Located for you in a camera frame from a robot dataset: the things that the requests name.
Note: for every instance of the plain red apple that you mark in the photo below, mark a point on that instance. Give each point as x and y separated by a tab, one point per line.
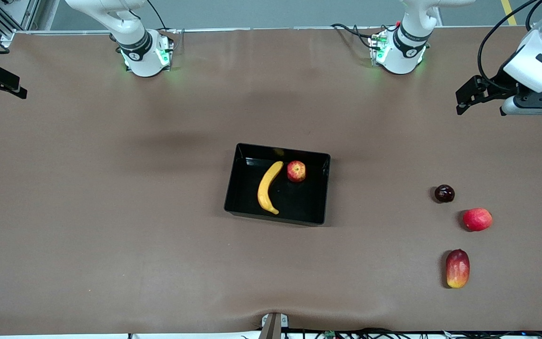
477	219

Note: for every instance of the yellow banana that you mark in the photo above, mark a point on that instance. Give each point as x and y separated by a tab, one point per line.
266	188

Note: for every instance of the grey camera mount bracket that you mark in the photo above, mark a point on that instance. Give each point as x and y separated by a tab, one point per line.
273	327

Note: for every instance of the red apple with yellow patch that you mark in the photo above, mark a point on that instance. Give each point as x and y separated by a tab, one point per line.
296	171

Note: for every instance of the dark purple plum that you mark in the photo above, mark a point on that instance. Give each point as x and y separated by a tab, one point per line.
444	193

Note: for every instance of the brown table mat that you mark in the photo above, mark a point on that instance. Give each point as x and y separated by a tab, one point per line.
271	259

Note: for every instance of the black plastic box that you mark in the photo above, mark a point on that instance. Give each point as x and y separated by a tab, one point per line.
299	202

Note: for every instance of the small green circuit board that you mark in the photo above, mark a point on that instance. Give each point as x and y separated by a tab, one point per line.
330	334

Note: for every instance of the red and yellow mango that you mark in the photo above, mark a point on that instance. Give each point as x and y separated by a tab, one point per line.
457	269

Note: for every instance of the aluminium frame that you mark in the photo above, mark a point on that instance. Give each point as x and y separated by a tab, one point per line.
28	14

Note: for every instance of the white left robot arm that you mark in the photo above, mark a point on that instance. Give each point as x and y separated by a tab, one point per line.
405	52

